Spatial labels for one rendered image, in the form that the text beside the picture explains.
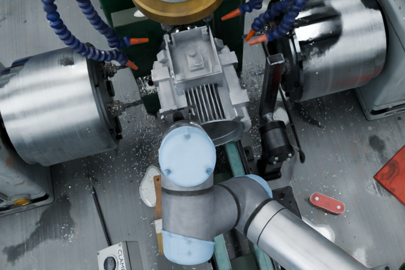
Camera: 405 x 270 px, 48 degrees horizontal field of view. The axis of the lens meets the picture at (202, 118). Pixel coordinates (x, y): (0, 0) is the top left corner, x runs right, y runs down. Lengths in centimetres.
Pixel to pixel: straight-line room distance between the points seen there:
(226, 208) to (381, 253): 62
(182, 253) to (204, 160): 14
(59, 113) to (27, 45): 58
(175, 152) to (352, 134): 77
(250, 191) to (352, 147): 59
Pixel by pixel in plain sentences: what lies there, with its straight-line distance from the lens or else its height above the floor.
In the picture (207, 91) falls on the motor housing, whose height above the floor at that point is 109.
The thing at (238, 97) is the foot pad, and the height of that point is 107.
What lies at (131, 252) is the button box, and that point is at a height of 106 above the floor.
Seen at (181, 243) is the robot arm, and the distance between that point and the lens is 65.
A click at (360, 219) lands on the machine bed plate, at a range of 124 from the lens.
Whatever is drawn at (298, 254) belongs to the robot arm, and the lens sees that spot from 70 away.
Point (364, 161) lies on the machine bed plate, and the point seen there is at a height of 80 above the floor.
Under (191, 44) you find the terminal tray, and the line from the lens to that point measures 102.
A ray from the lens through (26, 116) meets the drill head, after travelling 99.
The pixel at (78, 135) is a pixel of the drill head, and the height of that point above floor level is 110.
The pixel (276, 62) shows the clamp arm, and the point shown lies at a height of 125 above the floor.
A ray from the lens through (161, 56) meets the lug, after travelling 104.
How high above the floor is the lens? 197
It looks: 67 degrees down
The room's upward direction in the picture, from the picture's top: 8 degrees counter-clockwise
